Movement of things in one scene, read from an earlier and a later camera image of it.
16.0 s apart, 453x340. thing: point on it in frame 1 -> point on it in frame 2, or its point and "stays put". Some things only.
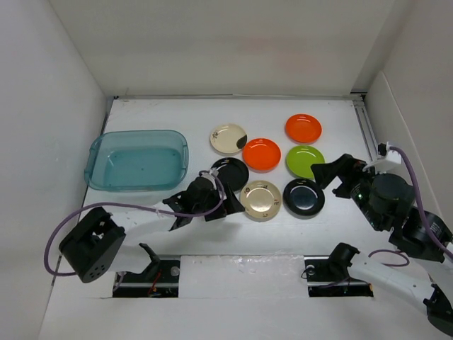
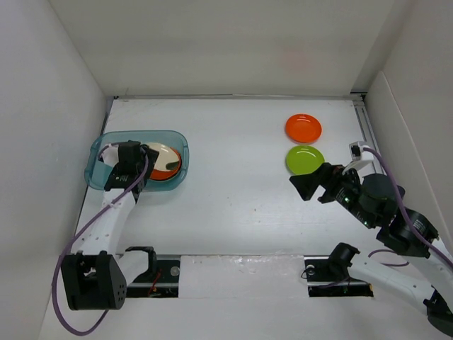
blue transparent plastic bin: [136, 160] stays put
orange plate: [303, 129] stays put
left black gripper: [230, 205] -> [152, 158]
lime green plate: [299, 159] stays put
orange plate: [261, 155] -> [159, 175]
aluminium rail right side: [365, 124] stays put
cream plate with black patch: [228, 139] -> [167, 159]
